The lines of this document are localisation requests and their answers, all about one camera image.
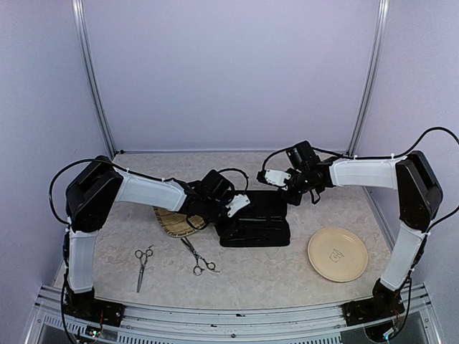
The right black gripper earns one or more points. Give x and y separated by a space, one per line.
294 200

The black zippered tool case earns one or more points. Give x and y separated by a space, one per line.
262 223

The silver thinning scissors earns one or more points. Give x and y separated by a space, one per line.
201 263

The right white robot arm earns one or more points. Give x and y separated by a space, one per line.
409 178

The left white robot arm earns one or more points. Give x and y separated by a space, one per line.
91 195

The woven bamboo tray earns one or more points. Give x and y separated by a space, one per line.
176 225

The beige round plate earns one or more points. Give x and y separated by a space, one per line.
337 254

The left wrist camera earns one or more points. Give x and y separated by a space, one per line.
238 202

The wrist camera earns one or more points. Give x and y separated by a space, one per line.
274 178
238 202

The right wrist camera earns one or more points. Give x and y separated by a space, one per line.
274 178

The right aluminium frame post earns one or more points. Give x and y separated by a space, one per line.
371 75

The aluminium frame post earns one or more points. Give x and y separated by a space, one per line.
371 75
84 42

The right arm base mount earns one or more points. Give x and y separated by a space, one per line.
382 304

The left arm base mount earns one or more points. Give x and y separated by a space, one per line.
85 307

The front aluminium rail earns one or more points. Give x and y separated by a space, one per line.
156 324

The left aluminium frame post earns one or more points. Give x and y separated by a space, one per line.
84 42

